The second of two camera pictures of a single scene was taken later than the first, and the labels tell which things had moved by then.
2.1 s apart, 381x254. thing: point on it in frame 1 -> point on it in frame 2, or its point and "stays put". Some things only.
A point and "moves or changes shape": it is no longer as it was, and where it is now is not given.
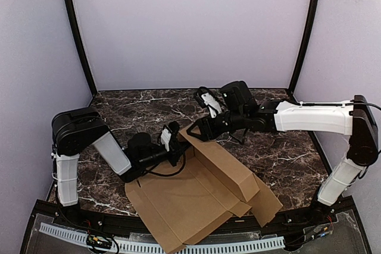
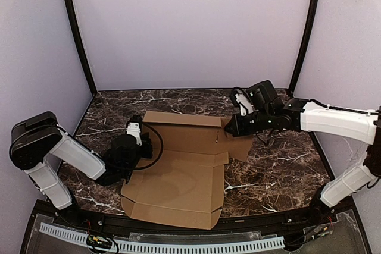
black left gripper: x=174 y=151 -> x=146 y=147
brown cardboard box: x=178 y=202 moves or changes shape
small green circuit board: x=98 y=241 stays put
